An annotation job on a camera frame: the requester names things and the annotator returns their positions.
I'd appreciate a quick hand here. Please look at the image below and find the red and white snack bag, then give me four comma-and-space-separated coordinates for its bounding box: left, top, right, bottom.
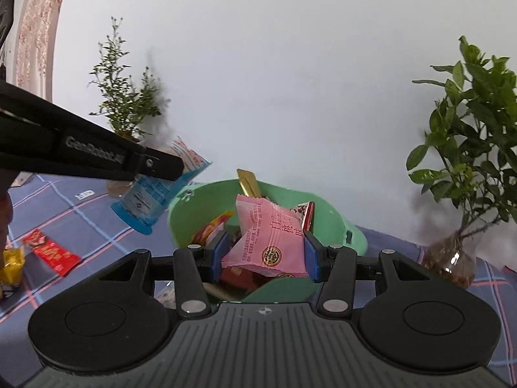
290, 201, 316, 232

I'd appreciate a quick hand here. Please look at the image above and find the leafy plant in glass vase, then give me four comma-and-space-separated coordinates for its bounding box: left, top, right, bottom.
406, 35, 517, 290

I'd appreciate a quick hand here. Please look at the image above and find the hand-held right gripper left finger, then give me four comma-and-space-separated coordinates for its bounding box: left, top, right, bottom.
99, 230, 231, 319

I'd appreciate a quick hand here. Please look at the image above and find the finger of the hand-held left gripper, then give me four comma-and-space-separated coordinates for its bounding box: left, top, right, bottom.
134, 149, 186, 182

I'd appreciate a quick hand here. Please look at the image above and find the potted plant in clear cup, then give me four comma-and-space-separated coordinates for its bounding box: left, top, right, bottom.
88, 16, 173, 199

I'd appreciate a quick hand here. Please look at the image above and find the pink floral curtain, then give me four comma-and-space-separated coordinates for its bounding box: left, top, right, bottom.
15, 0, 74, 102

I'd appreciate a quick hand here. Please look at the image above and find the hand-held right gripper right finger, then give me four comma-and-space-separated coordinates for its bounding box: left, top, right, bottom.
302, 230, 431, 317

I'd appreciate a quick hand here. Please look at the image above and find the yellow snack bag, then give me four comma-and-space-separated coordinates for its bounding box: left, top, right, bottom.
0, 246, 26, 300

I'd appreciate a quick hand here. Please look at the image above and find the pink snack packet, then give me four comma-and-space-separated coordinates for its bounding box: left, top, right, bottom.
221, 193, 312, 279

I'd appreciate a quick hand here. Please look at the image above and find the white and blue packet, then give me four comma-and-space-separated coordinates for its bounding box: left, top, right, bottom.
111, 136, 213, 235

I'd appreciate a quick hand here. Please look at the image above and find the long red printed packet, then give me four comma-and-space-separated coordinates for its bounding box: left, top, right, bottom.
21, 229, 82, 278

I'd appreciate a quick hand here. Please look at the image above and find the green plastic bowl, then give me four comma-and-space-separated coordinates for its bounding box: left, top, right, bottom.
167, 178, 369, 305

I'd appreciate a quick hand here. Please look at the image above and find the dark red gold stick packet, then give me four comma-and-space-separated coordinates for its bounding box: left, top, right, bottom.
236, 168, 264, 199

